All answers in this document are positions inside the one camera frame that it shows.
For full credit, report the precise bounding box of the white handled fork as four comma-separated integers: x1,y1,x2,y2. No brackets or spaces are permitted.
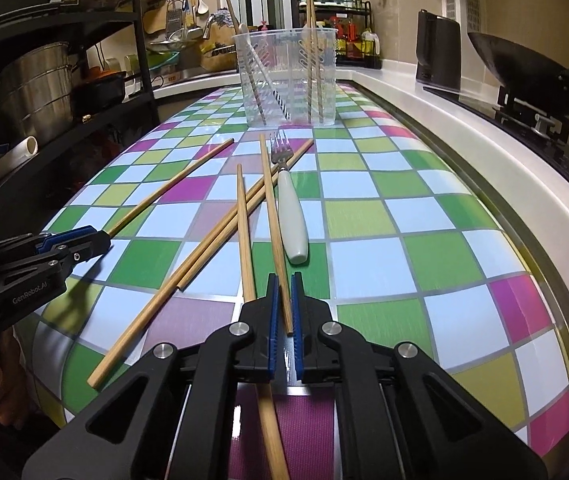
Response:
270,129,309,266

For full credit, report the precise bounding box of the white roll on shelf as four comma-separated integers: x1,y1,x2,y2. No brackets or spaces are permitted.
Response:
0,136,38,180

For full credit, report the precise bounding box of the long crossed chopstick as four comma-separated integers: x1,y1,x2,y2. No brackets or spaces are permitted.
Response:
87,179,270,390
175,138,315,292

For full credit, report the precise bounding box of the checkered colourful table mat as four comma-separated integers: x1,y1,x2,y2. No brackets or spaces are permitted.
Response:
18,84,569,471

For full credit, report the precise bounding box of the black shelf rack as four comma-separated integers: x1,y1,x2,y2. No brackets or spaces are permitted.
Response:
0,0,162,241

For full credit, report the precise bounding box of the stainless steel pot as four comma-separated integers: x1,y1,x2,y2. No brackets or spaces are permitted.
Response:
0,41,73,145

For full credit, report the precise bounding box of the clear plastic utensil container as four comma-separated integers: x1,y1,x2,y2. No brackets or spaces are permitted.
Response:
234,27,337,128

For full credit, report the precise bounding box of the black condiment rack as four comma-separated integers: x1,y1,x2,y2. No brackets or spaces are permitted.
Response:
298,0,382,70

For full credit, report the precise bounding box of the black gas stove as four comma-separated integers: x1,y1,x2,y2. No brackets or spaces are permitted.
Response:
423,86,569,182

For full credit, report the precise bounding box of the black wok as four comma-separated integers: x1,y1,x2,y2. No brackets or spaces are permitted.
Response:
467,32,569,116

